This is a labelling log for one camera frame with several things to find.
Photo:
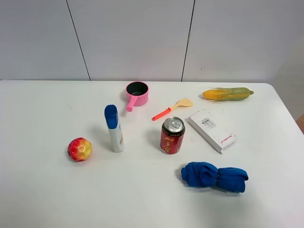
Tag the rolled blue cloth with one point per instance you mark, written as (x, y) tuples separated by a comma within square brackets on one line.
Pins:
[(204, 174)]

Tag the orange handled toy spatula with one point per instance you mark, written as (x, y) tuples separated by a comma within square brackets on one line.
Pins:
[(185, 102)]

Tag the white cardboard box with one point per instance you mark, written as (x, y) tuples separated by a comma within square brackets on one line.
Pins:
[(212, 130)]

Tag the toy corn cob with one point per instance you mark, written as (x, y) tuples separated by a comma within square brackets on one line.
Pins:
[(227, 94)]

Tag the black hair tie band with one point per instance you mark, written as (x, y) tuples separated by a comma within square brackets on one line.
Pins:
[(218, 177)]

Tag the white bottle blue cap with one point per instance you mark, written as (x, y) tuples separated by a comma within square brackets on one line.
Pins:
[(114, 127)]

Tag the pink toy saucepan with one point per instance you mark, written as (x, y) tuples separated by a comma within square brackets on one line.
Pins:
[(137, 94)]

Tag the red yellow faceted ball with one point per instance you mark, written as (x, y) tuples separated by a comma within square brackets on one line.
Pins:
[(79, 149)]

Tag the red drink can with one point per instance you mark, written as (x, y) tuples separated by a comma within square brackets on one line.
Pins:
[(172, 133)]

